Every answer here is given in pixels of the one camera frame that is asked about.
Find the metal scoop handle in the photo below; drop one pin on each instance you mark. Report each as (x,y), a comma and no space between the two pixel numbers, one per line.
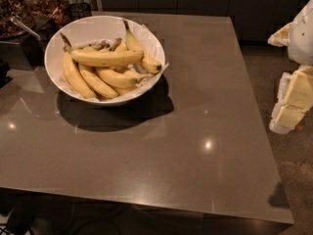
(15,20)

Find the black mesh cup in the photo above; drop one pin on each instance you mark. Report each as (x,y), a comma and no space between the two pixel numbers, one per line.
(79,10)

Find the white ceramic bowl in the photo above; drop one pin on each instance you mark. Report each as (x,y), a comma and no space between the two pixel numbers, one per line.
(82,31)

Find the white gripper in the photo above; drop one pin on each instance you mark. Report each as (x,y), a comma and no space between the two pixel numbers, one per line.
(301,38)

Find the glass jar of snacks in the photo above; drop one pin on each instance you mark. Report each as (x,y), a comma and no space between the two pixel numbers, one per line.
(14,8)

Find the small lower yellow banana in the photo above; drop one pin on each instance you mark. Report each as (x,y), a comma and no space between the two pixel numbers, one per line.
(122,91)

